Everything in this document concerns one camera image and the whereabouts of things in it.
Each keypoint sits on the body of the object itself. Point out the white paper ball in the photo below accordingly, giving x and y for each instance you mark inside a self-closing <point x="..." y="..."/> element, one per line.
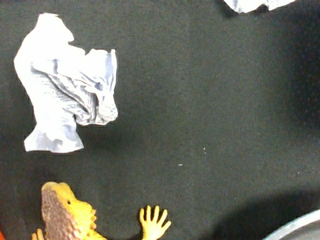
<point x="66" y="85"/>

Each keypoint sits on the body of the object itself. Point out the yellow brown toy lizard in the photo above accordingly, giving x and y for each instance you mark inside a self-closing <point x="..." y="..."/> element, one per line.
<point x="68" y="218"/>

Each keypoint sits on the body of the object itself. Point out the black frying pan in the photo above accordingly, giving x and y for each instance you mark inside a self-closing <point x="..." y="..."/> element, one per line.
<point x="294" y="225"/>

